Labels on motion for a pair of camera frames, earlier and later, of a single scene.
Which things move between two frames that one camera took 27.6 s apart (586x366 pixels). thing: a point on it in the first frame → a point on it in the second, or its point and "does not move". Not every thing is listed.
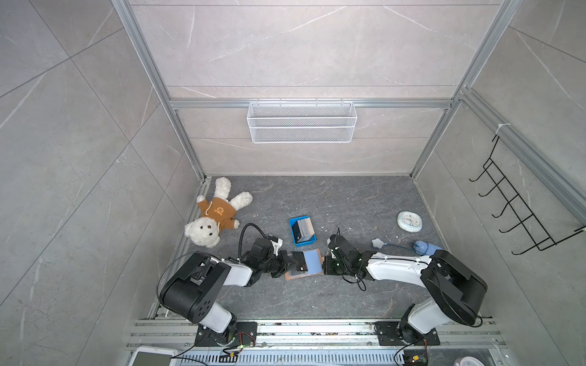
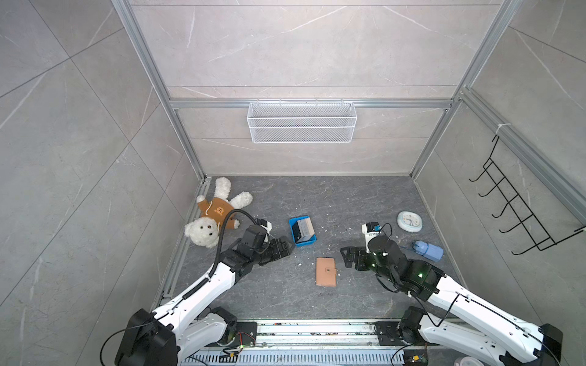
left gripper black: (285, 259) → (278, 253)
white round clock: (410, 222) does not move
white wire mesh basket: (299, 122) does not move
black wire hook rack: (541, 239) does not move
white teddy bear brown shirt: (217, 213) does not move
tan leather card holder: (314, 266) → (326, 271)
